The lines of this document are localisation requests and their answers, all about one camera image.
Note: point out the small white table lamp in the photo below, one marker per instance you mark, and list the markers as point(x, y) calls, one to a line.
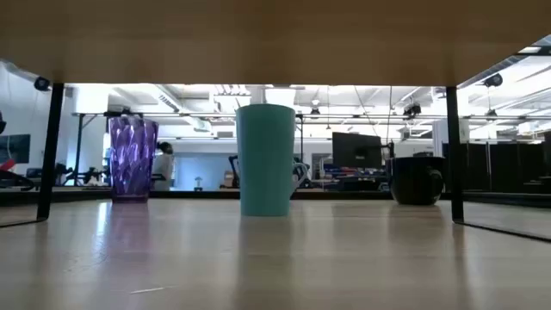
point(198, 183)

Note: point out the purple faceted plastic tumbler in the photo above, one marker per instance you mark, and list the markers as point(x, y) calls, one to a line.
point(132, 159)

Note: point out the black ceramic mug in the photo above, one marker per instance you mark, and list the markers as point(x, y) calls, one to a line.
point(415, 181)

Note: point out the black computer monitor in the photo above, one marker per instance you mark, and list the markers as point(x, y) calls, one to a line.
point(355, 150)

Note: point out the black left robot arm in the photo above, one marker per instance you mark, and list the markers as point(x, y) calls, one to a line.
point(17, 181)

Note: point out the brown cardboard box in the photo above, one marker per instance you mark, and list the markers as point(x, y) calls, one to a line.
point(228, 178)

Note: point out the black dome ceiling camera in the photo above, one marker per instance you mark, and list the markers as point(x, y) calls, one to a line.
point(41, 83)
point(493, 80)

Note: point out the dark partition panels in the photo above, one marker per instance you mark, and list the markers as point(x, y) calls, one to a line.
point(503, 165)

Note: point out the black metal shelf leg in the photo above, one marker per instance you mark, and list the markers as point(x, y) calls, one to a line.
point(51, 150)
point(454, 150)

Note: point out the black rig-mounted camera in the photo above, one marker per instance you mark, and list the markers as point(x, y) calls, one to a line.
point(412, 109)

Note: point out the dark wall picture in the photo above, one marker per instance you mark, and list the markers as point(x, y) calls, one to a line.
point(15, 148)

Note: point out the person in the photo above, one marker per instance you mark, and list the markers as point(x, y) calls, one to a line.
point(163, 168)

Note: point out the teal plastic cup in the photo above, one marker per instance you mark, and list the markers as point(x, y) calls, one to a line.
point(264, 163)

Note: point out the black metal rig frame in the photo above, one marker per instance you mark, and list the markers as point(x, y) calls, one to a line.
point(301, 133)
point(78, 146)

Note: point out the wooden shelf board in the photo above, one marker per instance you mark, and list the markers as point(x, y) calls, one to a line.
point(275, 39)

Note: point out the black background robot arms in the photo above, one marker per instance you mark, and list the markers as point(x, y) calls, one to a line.
point(88, 174)

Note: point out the blue storage bins rack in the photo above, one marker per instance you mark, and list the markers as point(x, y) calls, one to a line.
point(357, 172)

